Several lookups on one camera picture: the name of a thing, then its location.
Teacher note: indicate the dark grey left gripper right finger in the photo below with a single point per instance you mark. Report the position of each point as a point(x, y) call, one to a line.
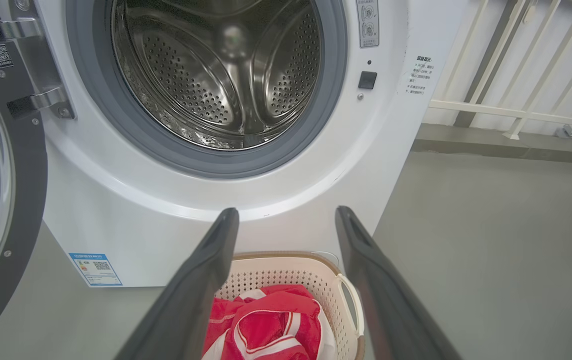
point(391, 310)

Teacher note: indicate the black door latch socket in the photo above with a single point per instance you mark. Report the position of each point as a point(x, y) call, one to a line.
point(367, 80)

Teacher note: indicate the blue energy label sticker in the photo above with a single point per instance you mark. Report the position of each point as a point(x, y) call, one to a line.
point(95, 269)

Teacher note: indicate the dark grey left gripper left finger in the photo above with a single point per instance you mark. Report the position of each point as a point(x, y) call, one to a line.
point(186, 300)

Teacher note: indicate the grey warning sticker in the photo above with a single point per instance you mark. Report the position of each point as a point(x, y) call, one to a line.
point(367, 25)

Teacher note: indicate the round white filter cover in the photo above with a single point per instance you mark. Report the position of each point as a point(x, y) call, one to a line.
point(331, 257)

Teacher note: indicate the silver door hinge bracket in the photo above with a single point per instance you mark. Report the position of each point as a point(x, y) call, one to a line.
point(41, 65)

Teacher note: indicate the red and white garment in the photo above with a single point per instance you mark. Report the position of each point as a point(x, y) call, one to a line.
point(276, 330)

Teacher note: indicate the white railing fence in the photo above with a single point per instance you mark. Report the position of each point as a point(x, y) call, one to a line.
point(491, 111)

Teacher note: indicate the white front-load washing machine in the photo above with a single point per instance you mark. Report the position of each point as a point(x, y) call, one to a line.
point(316, 175)

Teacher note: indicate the cream basket with brown rim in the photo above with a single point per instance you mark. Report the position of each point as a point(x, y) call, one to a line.
point(286, 272)

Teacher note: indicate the stainless steel washing machine drum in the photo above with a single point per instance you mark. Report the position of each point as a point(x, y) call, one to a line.
point(191, 75)

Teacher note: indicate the glass washing machine door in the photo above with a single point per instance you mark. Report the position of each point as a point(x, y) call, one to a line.
point(31, 190)

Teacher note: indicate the warning sticker with Chinese text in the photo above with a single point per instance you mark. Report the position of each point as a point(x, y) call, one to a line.
point(420, 77)

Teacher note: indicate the QR code label sticker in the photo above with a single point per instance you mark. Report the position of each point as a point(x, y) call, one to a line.
point(1, 56)

